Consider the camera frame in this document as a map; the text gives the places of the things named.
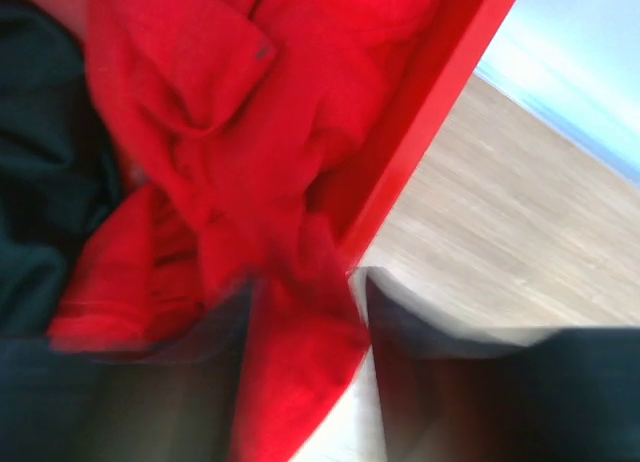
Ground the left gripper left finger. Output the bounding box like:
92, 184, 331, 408
1, 283, 253, 461

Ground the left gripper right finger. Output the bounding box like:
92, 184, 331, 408
362, 267, 639, 461

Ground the red t shirt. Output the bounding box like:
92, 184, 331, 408
48, 0, 435, 461

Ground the black t shirt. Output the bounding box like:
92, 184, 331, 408
1, 0, 122, 336

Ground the red plastic bin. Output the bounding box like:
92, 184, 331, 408
299, 0, 529, 462

